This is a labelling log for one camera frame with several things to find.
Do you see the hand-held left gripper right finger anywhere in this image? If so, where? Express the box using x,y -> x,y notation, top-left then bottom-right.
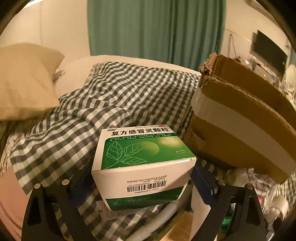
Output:
191,162 -> 266,241

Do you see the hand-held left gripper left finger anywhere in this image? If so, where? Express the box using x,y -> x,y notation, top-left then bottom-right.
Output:
22,162 -> 97,241

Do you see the leaf print sheet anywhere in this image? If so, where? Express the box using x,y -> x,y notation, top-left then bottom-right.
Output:
0,120 -> 25,176

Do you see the white foam tube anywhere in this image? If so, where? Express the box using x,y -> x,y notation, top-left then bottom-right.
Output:
131,200 -> 184,241

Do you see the black television screen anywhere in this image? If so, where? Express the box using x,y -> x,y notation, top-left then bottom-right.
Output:
251,30 -> 288,76

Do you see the brown cardboard box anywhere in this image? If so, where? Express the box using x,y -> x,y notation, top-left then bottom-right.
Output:
185,53 -> 296,184

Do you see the green curtain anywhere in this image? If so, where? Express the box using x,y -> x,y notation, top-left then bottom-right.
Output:
87,0 -> 226,69

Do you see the beige pillow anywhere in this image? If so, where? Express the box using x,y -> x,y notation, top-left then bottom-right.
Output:
0,43 -> 65,121

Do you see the grey checkered blanket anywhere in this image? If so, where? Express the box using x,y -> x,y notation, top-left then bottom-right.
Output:
9,61 -> 201,241

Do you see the green and white medicine box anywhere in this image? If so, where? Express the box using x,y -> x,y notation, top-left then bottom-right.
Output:
91,127 -> 197,211

